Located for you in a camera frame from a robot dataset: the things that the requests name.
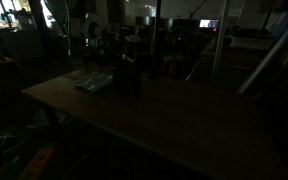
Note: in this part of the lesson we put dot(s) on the lit monitor screen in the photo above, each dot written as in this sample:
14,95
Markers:
208,23

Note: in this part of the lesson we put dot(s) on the black basket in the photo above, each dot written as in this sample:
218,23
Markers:
127,79

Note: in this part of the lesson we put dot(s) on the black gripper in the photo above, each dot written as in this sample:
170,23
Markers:
94,53

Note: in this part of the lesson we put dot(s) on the orange tool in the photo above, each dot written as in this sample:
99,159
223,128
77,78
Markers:
39,162

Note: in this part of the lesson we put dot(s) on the white towel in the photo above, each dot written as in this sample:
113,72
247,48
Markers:
93,82

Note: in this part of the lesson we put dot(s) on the wooden stool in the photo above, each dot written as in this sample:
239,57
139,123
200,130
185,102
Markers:
173,59

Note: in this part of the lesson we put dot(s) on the grey diagonal metal bar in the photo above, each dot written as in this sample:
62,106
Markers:
270,53

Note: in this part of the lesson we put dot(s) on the white vertical pole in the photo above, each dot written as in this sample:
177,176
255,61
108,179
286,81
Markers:
220,43

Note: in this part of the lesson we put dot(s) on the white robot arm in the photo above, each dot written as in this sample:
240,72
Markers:
90,28

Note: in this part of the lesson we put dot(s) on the black vertical pole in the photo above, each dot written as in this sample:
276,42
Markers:
156,40

